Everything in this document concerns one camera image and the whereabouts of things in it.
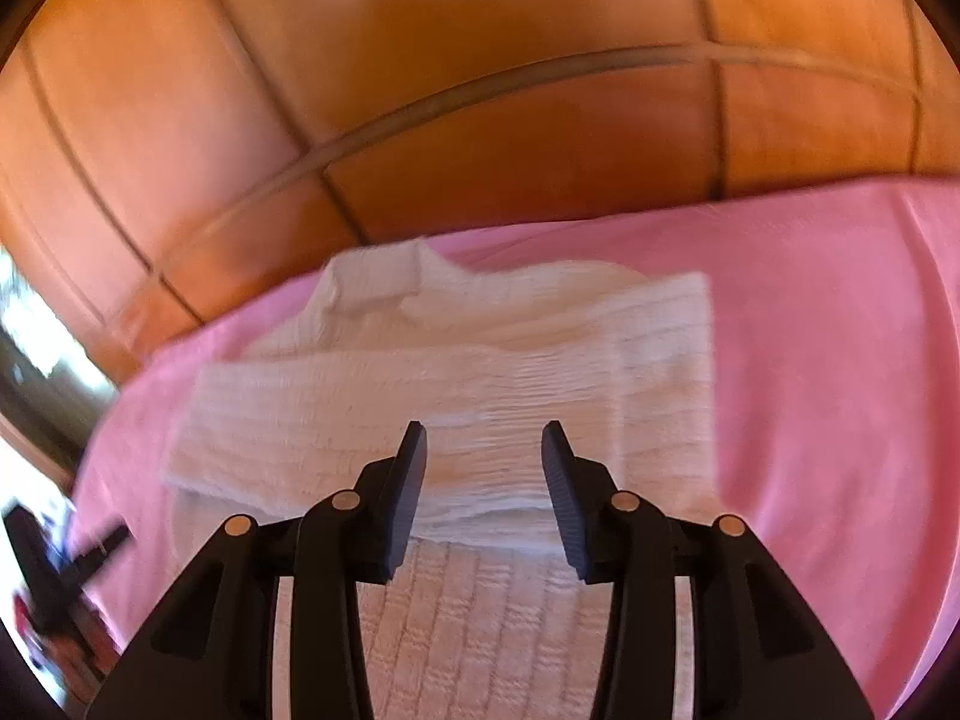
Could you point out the white knit sweater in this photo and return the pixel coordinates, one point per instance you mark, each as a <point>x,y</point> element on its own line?
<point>465,390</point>

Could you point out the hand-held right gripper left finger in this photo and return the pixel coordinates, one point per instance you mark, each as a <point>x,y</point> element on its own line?
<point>405,495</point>

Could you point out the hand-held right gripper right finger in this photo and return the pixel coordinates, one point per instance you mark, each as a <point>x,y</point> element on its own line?
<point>562,495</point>

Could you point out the wooden wardrobe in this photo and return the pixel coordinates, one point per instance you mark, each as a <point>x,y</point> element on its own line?
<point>450,90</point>

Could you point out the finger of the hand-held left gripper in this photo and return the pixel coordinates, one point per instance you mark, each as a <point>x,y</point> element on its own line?
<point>105,544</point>

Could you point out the pink blanket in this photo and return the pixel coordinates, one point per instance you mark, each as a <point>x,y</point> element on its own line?
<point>825,360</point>

